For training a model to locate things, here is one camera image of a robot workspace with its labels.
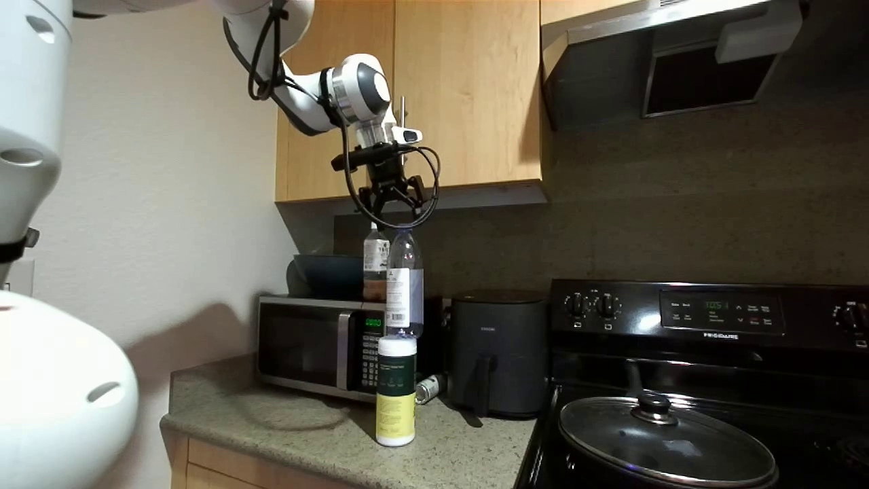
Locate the clear water bottle blue cap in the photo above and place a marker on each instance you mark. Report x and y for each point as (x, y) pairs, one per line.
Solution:
(403, 288)

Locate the wooden base cabinet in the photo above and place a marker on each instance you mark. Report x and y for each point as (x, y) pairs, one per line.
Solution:
(235, 466)

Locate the glass lid frying pan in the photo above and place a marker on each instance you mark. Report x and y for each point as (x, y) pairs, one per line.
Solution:
(667, 443)

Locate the range hood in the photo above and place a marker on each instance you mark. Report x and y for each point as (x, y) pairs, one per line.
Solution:
(670, 54)

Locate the black kitchen stove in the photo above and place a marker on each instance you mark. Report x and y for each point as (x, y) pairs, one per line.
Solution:
(723, 363)

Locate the white cap bottle brown liquid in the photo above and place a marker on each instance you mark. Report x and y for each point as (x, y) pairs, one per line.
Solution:
(374, 262)

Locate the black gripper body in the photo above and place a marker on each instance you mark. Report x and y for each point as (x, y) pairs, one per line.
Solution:
(393, 177)

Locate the wooden wall cabinet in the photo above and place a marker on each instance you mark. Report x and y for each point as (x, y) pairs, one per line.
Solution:
(452, 98)

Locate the teal bowl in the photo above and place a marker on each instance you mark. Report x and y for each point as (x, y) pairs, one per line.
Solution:
(327, 274)

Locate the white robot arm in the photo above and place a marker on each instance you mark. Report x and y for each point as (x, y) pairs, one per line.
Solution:
(361, 91)

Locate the steel black microwave oven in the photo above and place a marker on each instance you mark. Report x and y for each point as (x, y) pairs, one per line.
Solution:
(308, 348)

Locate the white lid green label canister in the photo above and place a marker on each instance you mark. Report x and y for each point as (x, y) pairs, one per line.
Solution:
(395, 390)

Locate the small clear object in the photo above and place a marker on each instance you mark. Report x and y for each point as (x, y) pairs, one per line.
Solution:
(428, 386)

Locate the black air fryer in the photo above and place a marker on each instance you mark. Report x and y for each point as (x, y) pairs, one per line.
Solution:
(497, 356)

